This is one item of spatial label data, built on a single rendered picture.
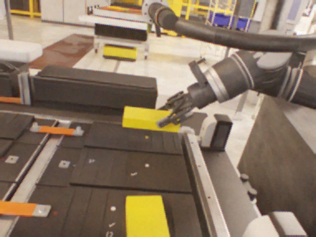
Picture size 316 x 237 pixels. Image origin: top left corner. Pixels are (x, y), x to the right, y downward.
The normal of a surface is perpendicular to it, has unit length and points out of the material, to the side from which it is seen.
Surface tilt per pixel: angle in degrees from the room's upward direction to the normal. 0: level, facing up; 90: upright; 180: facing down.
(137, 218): 0
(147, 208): 0
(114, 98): 90
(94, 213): 0
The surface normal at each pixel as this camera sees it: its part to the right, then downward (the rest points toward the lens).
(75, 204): 0.14, -0.87
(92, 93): 0.05, 0.48
